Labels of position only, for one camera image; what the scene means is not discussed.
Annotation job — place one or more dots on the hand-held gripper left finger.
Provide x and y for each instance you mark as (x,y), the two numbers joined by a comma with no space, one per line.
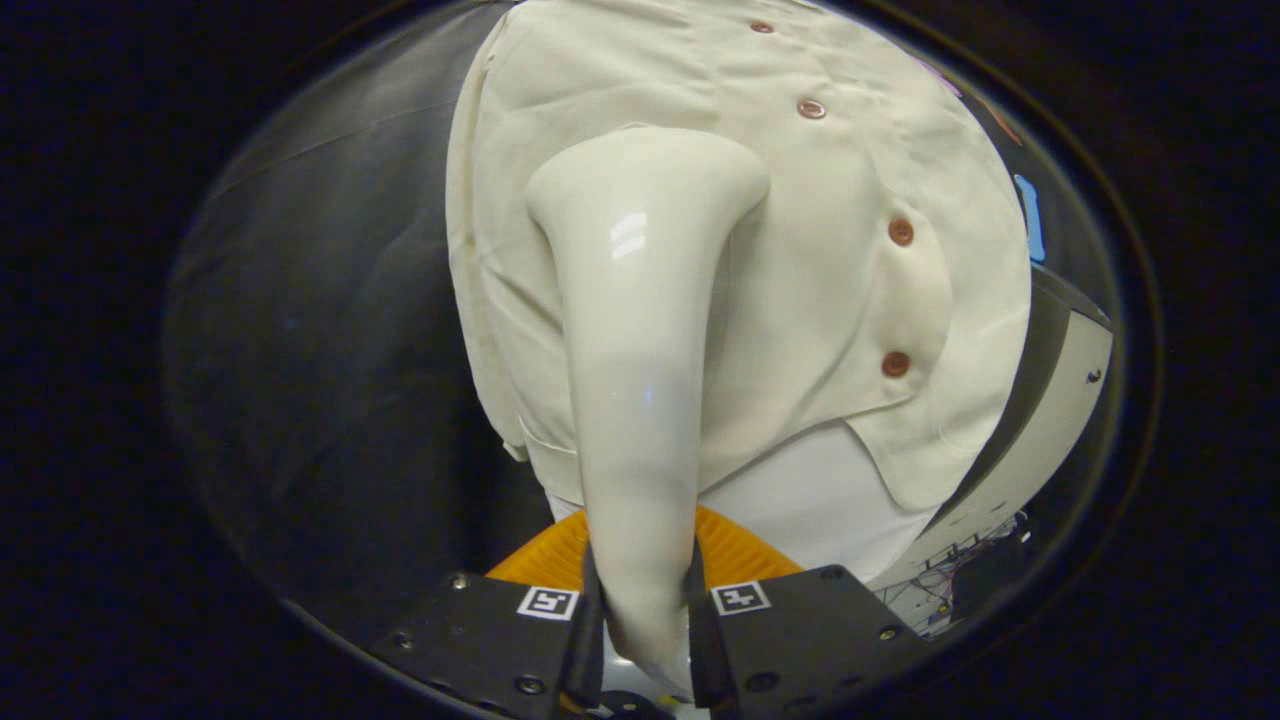
(500,640)

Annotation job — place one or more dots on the white garment form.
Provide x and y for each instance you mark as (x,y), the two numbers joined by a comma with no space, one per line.
(810,500)

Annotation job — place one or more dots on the white cabinet with grey top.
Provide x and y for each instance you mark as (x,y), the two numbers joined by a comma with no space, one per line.
(1050,400)

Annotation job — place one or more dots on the cream button shirt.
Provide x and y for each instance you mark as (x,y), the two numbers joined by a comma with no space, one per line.
(820,300)

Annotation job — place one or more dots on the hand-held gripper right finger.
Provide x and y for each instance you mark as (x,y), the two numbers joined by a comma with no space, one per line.
(800,640)

